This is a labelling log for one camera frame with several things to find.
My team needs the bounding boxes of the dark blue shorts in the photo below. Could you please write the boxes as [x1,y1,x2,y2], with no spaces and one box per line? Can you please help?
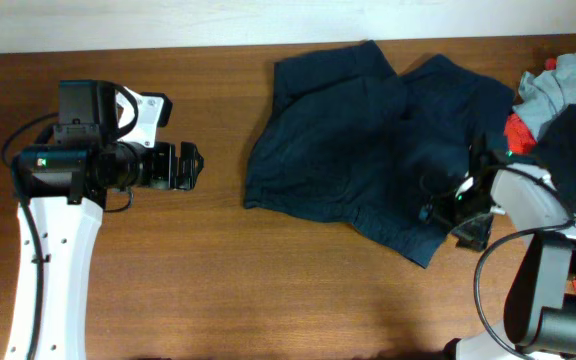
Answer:
[243,41,514,267]

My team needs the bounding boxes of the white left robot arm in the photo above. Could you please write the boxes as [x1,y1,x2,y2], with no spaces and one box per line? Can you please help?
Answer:
[2,80,204,359]

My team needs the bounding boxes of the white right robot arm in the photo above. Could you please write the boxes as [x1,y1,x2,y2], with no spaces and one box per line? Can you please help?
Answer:
[420,164,576,360]

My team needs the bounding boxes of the red mesh garment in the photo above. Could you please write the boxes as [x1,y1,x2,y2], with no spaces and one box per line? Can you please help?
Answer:
[504,58,563,154]

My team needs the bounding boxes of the grey shirt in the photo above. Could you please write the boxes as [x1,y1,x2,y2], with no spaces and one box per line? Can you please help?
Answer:
[513,53,576,141]

